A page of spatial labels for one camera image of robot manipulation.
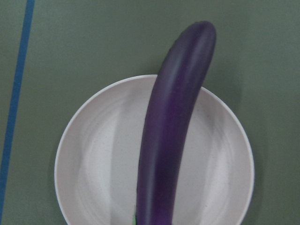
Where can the purple eggplant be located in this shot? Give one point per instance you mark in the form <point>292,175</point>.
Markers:
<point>166,122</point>

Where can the pink plate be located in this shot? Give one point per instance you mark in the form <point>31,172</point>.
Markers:
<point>96,164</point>

